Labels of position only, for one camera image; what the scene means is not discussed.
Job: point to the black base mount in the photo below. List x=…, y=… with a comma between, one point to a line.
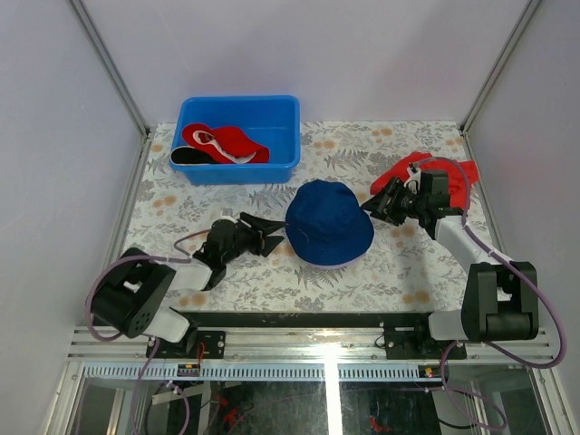
x=198, y=345
x=408, y=337

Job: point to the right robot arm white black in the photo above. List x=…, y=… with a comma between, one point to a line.
x=498, y=303

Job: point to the left aluminium frame post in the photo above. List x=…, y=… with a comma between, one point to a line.
x=92, y=33

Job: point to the red cap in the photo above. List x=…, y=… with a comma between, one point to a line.
x=222, y=145

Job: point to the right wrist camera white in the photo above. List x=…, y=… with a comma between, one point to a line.
x=413, y=182

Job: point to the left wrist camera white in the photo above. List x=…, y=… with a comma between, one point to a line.
x=227, y=215

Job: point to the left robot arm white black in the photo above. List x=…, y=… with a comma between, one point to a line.
x=126, y=297

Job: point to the blue white cable duct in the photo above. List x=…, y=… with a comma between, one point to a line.
x=347, y=372

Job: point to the lilac bucket hat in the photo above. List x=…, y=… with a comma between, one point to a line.
x=319, y=267

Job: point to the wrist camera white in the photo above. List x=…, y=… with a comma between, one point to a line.
x=413, y=182
x=227, y=215

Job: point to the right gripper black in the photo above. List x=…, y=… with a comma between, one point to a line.
x=378, y=204

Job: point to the navy blue hat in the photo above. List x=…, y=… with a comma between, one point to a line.
x=326, y=226

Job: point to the beige black hat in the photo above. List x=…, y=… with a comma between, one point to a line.
x=188, y=156

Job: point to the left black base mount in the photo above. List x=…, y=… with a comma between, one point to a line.
x=198, y=345

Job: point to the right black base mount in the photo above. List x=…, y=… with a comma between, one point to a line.
x=408, y=337

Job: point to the right aluminium frame post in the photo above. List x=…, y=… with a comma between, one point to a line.
x=510, y=45

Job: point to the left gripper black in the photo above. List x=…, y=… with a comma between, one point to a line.
x=259, y=227

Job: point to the red cloth hat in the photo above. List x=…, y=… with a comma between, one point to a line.
x=462, y=174

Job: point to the aluminium frame post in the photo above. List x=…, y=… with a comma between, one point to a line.
x=510, y=45
x=92, y=33

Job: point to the aluminium front rail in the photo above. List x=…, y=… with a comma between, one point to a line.
x=295, y=345

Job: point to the blue plastic bin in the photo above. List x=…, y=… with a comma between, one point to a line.
x=272, y=121

